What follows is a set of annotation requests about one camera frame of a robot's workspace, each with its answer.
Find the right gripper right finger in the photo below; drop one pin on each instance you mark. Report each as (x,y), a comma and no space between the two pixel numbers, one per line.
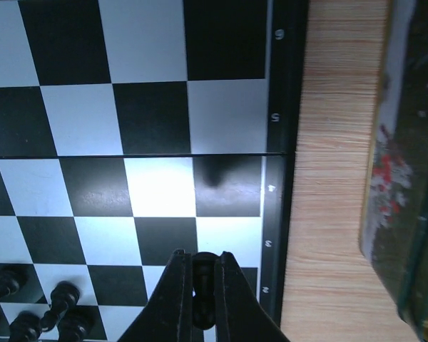
(238,315)

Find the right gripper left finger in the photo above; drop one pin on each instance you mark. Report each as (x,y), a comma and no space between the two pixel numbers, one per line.
(168,315)

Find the black pawn piece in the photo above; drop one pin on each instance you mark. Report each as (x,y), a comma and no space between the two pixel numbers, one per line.
(11,282)
(203,286)

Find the black chess piece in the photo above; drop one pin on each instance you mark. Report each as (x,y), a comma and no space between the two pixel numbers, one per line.
(25,328)
(63,297)
(74,327)

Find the gold metal tin tray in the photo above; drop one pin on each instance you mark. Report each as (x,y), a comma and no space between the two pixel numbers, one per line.
(394,232)

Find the black white chessboard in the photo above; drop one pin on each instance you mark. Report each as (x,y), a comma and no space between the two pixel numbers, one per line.
(130,129)

